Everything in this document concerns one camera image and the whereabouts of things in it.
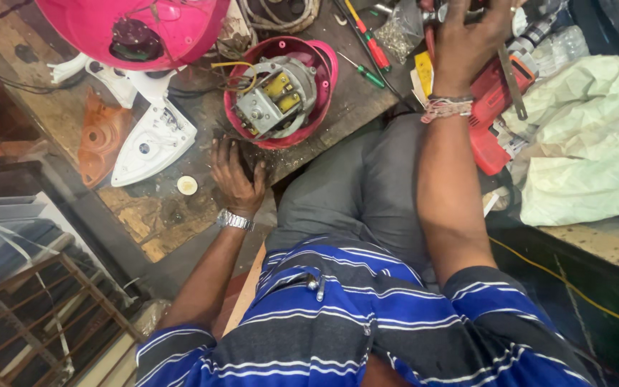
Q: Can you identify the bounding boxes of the person's right hand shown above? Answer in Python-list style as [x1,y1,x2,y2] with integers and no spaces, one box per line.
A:
[432,0,518,100]

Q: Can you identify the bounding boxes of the person's left hand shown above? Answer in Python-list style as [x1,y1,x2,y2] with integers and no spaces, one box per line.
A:
[210,137,268,217]

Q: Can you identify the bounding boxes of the clear bag of screws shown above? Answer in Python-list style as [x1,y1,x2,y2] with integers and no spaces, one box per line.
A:
[372,0,425,66]

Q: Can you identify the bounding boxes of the yellow plastic piece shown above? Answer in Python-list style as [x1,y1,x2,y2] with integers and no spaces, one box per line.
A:
[413,51,434,101]

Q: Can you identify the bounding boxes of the flat metal bar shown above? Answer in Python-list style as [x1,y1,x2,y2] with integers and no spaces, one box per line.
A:
[497,43,529,121]

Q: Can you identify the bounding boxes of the clear plastic bottle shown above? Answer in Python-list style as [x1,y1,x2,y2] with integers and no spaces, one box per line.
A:
[531,24,591,77]

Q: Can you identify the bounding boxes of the red power drill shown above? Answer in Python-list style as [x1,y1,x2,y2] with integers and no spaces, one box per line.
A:
[467,15,558,177]

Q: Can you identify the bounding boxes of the red yellow screwdriver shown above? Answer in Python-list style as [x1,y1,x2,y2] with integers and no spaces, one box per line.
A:
[343,0,393,74]

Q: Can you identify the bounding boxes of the thin black lead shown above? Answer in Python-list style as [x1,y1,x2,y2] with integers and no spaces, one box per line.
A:
[333,0,404,102]

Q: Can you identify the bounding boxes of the green screwdriver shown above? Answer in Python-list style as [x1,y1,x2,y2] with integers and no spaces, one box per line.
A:
[337,52,387,90]

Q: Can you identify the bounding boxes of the pink motor cover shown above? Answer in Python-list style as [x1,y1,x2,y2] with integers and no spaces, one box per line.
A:
[223,36,339,151]

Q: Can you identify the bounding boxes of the white plastic sack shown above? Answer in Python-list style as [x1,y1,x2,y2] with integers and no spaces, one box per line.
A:
[499,54,619,227]

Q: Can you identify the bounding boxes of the grey trousers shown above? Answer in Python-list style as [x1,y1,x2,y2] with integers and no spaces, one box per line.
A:
[264,113,499,276]

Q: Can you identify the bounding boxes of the grey fan motor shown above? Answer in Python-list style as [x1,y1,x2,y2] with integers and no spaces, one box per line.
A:
[232,55,319,141]

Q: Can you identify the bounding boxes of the pink fan housing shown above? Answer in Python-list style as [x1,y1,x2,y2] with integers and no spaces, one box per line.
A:
[34,0,231,72]

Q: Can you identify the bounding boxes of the silver metal wristwatch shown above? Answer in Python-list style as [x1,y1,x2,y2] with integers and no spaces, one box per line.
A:
[216,209,256,233]

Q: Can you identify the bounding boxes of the blue striped shirt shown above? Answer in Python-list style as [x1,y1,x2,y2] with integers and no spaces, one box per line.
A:
[135,233,596,387]

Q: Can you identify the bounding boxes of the white round cap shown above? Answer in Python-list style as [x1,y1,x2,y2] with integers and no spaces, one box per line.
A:
[176,175,200,196]

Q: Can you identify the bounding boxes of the white iron body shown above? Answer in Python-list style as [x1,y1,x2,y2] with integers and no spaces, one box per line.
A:
[111,97,198,188]

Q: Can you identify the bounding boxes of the white plastic fan stand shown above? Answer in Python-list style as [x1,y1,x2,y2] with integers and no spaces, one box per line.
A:
[46,52,181,109]

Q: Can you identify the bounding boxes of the orange plastic cover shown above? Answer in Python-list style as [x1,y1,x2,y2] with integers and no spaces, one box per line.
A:
[77,89,134,189]

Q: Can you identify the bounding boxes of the rusty metal rack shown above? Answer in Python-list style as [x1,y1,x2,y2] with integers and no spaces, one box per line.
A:
[0,252,145,387]

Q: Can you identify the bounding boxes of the pink thread bracelet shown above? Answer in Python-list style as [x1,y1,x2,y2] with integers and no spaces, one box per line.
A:
[421,94,476,125]

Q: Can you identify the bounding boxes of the coil of grey cord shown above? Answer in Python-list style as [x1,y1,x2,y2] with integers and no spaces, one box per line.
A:
[236,0,321,35]

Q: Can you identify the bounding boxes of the yellow motor wire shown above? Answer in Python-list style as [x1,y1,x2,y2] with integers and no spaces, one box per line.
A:
[211,61,259,93]

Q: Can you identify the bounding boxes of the yellow cable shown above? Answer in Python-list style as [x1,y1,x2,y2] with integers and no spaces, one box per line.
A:
[489,236,619,341]

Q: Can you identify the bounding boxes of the black cable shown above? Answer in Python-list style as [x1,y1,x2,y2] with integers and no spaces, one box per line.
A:
[0,0,89,96]

